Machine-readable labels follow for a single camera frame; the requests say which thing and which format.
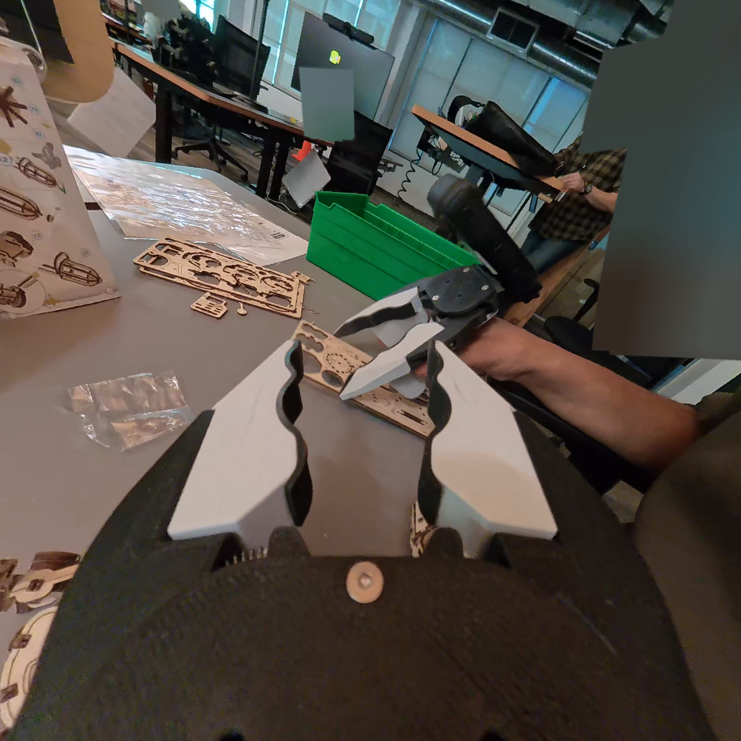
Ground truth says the wooden puzzle sheet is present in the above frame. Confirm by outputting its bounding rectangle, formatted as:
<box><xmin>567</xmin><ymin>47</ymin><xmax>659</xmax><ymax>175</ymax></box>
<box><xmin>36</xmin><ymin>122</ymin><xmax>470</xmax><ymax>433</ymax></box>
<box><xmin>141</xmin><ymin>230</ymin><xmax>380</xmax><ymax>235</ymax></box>
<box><xmin>408</xmin><ymin>502</ymin><xmax>434</xmax><ymax>558</ymax></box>
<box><xmin>0</xmin><ymin>607</ymin><xmax>59</xmax><ymax>721</ymax></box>
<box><xmin>139</xmin><ymin>255</ymin><xmax>306</xmax><ymax>323</ymax></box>
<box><xmin>291</xmin><ymin>320</ymin><xmax>436</xmax><ymax>439</ymax></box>
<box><xmin>133</xmin><ymin>237</ymin><xmax>313</xmax><ymax>316</ymax></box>

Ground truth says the large clear plastic wrapper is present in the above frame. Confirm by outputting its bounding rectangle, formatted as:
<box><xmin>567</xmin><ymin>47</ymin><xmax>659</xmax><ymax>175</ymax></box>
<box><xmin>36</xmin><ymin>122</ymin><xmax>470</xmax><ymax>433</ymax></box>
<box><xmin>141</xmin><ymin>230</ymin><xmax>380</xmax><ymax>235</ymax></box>
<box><xmin>64</xmin><ymin>145</ymin><xmax>310</xmax><ymax>262</ymax></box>

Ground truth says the green plastic bin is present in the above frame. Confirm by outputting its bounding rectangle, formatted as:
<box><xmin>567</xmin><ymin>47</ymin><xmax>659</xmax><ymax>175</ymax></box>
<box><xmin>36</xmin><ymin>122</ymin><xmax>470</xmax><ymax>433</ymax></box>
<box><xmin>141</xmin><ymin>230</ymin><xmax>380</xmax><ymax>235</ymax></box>
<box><xmin>306</xmin><ymin>190</ymin><xmax>486</xmax><ymax>303</ymax></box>

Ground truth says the tilted wooden top desk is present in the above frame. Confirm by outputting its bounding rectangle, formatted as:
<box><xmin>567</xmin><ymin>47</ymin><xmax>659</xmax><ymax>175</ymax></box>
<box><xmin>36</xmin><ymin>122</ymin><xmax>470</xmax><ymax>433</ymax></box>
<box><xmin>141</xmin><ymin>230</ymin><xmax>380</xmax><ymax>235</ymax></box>
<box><xmin>411</xmin><ymin>104</ymin><xmax>567</xmax><ymax>244</ymax></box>

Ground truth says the large wall screen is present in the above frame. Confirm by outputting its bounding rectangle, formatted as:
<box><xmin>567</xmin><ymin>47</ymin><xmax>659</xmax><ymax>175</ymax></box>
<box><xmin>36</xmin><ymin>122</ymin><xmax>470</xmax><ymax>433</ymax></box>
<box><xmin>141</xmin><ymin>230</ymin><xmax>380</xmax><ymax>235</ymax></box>
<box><xmin>289</xmin><ymin>12</ymin><xmax>396</xmax><ymax>125</ymax></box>

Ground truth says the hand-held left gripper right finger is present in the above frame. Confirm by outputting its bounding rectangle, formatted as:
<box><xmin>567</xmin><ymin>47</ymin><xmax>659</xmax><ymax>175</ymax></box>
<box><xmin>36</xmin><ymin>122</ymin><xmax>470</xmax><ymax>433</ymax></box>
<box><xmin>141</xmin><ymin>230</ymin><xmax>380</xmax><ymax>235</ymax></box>
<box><xmin>417</xmin><ymin>340</ymin><xmax>559</xmax><ymax>560</ymax></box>

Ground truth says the black bag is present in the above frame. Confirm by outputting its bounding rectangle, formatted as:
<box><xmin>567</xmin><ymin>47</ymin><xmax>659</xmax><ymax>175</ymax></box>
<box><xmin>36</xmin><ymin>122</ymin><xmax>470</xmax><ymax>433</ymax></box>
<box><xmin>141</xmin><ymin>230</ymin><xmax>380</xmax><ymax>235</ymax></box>
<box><xmin>463</xmin><ymin>100</ymin><xmax>561</xmax><ymax>176</ymax></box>

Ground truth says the white panel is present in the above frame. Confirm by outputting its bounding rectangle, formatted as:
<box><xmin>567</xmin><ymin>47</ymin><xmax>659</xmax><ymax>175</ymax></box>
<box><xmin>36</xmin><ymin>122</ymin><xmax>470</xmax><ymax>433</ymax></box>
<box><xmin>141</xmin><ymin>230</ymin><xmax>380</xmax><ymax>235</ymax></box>
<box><xmin>282</xmin><ymin>149</ymin><xmax>332</xmax><ymax>208</ymax></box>

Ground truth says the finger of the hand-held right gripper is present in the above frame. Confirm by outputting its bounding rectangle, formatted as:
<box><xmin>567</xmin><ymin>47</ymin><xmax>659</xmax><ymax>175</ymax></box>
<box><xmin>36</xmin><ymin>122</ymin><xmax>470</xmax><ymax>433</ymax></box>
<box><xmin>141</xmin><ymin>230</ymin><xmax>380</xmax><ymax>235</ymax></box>
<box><xmin>333</xmin><ymin>288</ymin><xmax>434</xmax><ymax>348</ymax></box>
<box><xmin>338</xmin><ymin>321</ymin><xmax>448</xmax><ymax>401</ymax></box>

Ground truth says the black cabinet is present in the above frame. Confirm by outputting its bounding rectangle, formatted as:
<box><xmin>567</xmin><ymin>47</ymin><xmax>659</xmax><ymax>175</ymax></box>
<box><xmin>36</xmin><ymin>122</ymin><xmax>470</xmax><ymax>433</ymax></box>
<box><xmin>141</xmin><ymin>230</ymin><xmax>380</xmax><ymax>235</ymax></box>
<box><xmin>327</xmin><ymin>113</ymin><xmax>394</xmax><ymax>196</ymax></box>

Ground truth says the person's brown shirt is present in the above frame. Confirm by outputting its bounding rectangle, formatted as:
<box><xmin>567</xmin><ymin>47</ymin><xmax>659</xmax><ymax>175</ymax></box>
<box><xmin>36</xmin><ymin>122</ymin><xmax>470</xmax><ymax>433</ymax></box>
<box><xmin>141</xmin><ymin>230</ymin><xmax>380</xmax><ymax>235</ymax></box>
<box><xmin>634</xmin><ymin>394</ymin><xmax>741</xmax><ymax>741</ymax></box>

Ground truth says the wooden top office desk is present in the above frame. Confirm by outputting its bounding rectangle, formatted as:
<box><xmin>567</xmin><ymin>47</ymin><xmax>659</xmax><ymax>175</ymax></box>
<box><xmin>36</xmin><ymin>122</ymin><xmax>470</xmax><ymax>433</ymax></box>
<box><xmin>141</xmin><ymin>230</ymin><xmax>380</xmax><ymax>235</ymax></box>
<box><xmin>113</xmin><ymin>42</ymin><xmax>335</xmax><ymax>200</ymax></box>

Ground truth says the person's right forearm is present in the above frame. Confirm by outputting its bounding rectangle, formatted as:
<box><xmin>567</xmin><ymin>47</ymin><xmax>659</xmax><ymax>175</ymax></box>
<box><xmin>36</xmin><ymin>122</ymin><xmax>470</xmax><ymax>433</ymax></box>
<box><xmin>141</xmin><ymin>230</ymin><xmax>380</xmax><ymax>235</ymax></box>
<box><xmin>518</xmin><ymin>338</ymin><xmax>702</xmax><ymax>471</ymax></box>

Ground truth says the grey desk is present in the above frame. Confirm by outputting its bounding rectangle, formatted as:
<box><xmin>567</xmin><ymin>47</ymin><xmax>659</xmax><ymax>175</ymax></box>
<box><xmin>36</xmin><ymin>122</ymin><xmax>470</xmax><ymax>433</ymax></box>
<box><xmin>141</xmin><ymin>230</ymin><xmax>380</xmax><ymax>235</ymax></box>
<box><xmin>0</xmin><ymin>145</ymin><xmax>441</xmax><ymax>741</ymax></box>

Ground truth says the black webcam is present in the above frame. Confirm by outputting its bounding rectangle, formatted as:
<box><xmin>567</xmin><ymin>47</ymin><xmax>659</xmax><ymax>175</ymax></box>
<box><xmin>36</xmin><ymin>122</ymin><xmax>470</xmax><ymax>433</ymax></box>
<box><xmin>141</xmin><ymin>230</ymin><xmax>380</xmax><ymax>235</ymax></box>
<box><xmin>323</xmin><ymin>14</ymin><xmax>374</xmax><ymax>42</ymax></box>

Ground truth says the person's right hand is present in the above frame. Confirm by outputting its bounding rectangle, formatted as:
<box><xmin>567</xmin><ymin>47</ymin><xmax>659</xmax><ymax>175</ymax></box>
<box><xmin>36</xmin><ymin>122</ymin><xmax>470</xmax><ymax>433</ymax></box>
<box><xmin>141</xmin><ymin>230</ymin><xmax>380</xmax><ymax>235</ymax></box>
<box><xmin>414</xmin><ymin>322</ymin><xmax>537</xmax><ymax>384</ymax></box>

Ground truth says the white board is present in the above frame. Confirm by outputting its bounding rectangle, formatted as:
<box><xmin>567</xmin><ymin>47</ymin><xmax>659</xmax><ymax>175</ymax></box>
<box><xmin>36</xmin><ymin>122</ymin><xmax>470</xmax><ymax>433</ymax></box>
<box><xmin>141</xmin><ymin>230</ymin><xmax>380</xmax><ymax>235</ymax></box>
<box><xmin>66</xmin><ymin>68</ymin><xmax>157</xmax><ymax>158</ymax></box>

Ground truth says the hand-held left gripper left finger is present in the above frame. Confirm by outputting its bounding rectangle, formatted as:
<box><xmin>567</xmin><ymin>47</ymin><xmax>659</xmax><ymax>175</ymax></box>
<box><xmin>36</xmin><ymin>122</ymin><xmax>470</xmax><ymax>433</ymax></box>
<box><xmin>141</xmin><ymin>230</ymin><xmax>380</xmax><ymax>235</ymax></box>
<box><xmin>167</xmin><ymin>338</ymin><xmax>315</xmax><ymax>552</ymax></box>

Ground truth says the clear plastic bag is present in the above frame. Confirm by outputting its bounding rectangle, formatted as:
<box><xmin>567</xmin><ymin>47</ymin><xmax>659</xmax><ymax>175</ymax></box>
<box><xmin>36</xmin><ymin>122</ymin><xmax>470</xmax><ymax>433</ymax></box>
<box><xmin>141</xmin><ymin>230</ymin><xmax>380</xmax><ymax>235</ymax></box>
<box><xmin>65</xmin><ymin>370</ymin><xmax>195</xmax><ymax>453</ymax></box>

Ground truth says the black computer monitor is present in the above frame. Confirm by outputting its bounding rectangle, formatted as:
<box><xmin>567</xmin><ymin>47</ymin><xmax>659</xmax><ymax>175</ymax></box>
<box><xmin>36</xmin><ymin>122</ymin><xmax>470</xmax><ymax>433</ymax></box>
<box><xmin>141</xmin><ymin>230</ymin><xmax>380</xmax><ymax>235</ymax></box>
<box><xmin>213</xmin><ymin>14</ymin><xmax>272</xmax><ymax>100</ymax></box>

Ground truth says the white instruction booklet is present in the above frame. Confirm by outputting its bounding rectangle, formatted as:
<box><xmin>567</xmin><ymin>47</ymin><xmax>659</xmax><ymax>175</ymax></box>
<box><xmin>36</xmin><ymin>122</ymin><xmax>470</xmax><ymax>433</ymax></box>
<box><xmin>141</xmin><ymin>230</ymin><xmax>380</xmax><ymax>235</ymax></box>
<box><xmin>0</xmin><ymin>41</ymin><xmax>121</xmax><ymax>319</ymax></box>

